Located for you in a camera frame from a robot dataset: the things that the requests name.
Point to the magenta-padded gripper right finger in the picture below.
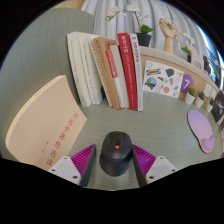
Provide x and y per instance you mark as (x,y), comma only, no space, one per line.
(158,168)

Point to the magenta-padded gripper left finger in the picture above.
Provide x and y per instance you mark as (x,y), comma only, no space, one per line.
(66,168)

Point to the black computer mouse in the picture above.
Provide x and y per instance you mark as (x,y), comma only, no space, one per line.
(115,156)

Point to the purple mouse pad, wrist rest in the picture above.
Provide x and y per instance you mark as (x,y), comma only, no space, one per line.
(198,126)

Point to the beige book, red lettering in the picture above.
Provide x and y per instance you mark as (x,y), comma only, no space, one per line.
(43,123)

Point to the small plant, white pot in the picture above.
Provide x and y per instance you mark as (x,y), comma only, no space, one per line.
(199,101)
(190,98)
(209,107)

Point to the white illustrated sticker sheet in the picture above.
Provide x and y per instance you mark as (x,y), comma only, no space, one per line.
(162,79)

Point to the round purple number sign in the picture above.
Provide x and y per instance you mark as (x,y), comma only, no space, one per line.
(187,83)

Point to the white book, red spine band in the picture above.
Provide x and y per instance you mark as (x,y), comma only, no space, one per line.
(118,83)

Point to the brown kraft-cover book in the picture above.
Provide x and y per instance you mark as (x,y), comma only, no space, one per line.
(106,73)

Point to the grey-green desk partition panel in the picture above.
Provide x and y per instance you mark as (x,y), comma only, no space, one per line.
(33,60)

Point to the wooden desk shelf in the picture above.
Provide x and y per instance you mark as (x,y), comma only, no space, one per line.
(166,55)

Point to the black wooden horse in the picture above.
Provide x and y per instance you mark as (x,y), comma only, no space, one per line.
(206,65)

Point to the white orchid, black pot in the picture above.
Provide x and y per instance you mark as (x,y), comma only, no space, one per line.
(144,38)

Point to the white orchid plant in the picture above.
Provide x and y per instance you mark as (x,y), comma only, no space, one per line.
(188,40)

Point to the wooden hand model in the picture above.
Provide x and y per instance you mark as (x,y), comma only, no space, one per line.
(168,33)

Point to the grey curtain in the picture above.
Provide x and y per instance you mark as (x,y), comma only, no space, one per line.
(100,20)

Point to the white wall socket plate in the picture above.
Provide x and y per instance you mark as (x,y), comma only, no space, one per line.
(207,90)

